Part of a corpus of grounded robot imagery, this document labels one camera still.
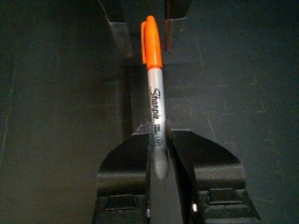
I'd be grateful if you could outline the grey marker pen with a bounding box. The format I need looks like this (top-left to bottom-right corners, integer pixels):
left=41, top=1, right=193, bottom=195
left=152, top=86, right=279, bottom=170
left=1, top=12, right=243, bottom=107
left=140, top=15, right=171, bottom=180

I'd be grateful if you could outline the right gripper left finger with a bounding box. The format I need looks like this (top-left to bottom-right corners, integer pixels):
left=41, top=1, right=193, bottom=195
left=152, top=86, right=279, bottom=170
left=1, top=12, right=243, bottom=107
left=89, top=121, right=155, bottom=224

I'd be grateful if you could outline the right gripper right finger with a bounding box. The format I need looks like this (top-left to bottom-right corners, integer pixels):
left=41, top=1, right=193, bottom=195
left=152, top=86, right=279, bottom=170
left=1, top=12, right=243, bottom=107
left=165, top=118, right=263, bottom=224

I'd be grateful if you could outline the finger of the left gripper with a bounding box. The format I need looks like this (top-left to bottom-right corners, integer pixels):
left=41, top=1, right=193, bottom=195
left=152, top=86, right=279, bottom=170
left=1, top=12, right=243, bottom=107
left=163, top=0, right=192, bottom=53
left=97, top=0, right=136, bottom=59

